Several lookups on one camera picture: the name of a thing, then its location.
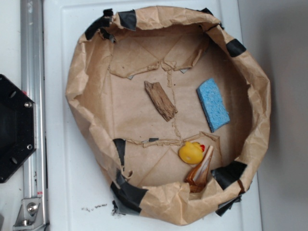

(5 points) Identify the aluminium extrusion rail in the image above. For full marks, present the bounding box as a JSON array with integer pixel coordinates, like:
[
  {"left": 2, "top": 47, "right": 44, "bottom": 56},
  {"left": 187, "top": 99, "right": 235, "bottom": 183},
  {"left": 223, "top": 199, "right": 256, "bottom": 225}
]
[{"left": 20, "top": 0, "right": 50, "bottom": 231}]

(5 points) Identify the metal corner bracket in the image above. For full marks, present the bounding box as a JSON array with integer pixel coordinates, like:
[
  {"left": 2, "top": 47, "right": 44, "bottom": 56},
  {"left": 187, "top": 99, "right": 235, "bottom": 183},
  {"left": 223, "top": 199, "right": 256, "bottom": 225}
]
[{"left": 13, "top": 198, "right": 44, "bottom": 231}]

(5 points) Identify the yellow rubber duck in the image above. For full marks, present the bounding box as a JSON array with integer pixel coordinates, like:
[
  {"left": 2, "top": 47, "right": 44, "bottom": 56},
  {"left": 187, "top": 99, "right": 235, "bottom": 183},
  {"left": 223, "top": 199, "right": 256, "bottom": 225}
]
[{"left": 179, "top": 141, "right": 205, "bottom": 164}]

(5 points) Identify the brown paper bag bin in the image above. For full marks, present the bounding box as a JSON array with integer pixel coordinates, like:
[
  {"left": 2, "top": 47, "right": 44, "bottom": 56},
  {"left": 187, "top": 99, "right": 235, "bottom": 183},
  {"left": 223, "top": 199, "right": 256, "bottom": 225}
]
[{"left": 65, "top": 6, "right": 271, "bottom": 225}]

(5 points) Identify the blue sponge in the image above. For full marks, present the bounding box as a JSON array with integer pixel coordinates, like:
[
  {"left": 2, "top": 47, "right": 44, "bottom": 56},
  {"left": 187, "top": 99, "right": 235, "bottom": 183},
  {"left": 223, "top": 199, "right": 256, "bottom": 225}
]
[{"left": 197, "top": 78, "right": 230, "bottom": 132}]

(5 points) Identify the brown wood piece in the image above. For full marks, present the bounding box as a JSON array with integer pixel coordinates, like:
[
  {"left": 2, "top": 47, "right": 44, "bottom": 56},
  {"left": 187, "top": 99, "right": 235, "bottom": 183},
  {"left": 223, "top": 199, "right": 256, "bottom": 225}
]
[{"left": 144, "top": 81, "right": 178, "bottom": 122}]

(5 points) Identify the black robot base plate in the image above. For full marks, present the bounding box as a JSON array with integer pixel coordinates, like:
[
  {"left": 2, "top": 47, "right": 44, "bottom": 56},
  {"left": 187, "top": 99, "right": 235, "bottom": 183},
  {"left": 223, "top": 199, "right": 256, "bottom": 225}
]
[{"left": 0, "top": 75, "right": 36, "bottom": 183}]

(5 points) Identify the brown striped cone shell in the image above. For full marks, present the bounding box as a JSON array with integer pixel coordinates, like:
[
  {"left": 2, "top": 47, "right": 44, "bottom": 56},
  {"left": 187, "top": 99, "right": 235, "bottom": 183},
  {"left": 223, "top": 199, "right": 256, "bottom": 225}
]
[{"left": 185, "top": 145, "right": 214, "bottom": 193}]

